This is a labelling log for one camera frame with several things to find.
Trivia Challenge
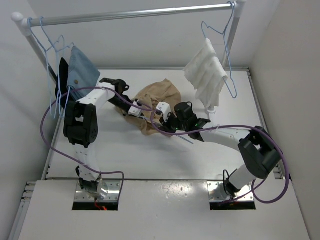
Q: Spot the white cloth on hanger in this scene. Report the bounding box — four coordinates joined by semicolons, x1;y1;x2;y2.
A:
184;38;228;109

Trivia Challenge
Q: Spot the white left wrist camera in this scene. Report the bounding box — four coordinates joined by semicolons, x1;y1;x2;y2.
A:
128;99;143;117

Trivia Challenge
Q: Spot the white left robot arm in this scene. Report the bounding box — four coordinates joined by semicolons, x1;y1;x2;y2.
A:
63;78;143;200

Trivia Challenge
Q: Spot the light blue wire hanger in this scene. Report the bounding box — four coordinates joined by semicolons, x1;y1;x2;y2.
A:
134;99;194;145

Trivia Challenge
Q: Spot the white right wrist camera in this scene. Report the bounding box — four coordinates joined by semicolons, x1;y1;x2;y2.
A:
156;102;171;118

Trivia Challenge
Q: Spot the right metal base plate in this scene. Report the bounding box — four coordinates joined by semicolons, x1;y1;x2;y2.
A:
207;180;256;211

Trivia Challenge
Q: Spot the beige t shirt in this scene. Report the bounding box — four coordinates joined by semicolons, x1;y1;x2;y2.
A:
114;79;182;136

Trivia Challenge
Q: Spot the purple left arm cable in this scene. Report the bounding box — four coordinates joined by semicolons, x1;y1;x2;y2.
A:
40;86;156;200

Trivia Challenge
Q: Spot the black cloth on hanger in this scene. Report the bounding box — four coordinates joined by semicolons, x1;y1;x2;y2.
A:
55;57;75;109

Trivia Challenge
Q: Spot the metal base plate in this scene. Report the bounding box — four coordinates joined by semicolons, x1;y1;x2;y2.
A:
207;180;256;211
72;180;122;211

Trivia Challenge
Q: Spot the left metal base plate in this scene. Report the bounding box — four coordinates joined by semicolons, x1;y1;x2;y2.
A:
72;180;122;211

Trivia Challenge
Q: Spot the blue hanger with white cloth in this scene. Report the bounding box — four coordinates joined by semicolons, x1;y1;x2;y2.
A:
201;1;238;99

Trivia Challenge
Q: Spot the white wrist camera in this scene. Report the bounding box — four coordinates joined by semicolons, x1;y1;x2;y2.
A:
156;102;171;118
128;99;143;117

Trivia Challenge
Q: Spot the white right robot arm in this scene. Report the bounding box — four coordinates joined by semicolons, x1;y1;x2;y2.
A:
156;102;281;199

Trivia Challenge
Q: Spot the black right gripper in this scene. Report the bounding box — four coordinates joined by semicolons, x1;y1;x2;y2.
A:
159;111;188;136

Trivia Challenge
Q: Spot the blue hanger with denim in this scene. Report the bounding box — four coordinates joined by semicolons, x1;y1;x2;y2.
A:
27;16;76;120

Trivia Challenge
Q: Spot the blue denim cloth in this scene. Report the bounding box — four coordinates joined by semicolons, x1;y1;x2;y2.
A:
67;46;101;101

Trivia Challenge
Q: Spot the metal clothes rack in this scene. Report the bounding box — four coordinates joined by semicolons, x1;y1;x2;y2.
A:
11;0;246;86

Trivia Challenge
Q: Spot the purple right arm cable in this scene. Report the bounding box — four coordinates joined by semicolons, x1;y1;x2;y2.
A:
149;108;291;205

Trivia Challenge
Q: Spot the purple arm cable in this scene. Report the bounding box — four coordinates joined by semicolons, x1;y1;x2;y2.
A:
149;108;291;205
40;86;156;200

